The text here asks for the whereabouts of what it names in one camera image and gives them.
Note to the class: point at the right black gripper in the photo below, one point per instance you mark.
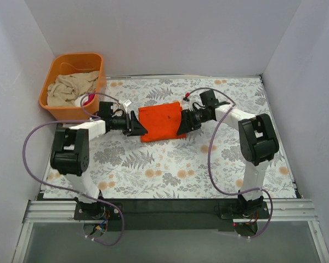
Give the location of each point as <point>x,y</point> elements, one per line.
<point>191,118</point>

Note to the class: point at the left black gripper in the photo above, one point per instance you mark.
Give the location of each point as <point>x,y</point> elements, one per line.
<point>129,123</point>

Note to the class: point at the orange t shirt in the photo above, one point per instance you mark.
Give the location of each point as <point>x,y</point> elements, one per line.
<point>161,121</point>

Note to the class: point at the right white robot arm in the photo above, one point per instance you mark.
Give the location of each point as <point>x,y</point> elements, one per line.
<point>257,138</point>

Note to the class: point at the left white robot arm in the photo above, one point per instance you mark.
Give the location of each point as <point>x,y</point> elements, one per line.
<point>70,153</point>

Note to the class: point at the pink garment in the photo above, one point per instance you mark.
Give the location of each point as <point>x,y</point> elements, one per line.
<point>87,100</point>

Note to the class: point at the white garment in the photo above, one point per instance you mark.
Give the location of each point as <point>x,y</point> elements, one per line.
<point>78,102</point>

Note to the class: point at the beige t shirt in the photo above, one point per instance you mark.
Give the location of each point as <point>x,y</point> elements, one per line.
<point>67,88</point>

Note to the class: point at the orange plastic basket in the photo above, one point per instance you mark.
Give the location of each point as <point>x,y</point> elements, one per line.
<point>69,64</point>

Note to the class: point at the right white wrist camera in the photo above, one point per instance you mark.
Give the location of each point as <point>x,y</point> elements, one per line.
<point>189,102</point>

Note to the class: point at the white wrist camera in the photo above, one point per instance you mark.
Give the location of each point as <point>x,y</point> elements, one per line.
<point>124,105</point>
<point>189,102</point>

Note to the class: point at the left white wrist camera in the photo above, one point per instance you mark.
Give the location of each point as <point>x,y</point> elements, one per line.
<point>124,105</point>

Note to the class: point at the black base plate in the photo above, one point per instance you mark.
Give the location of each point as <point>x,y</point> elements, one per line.
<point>115,219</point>

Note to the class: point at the aluminium frame rail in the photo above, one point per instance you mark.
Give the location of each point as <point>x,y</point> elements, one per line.
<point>281,209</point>

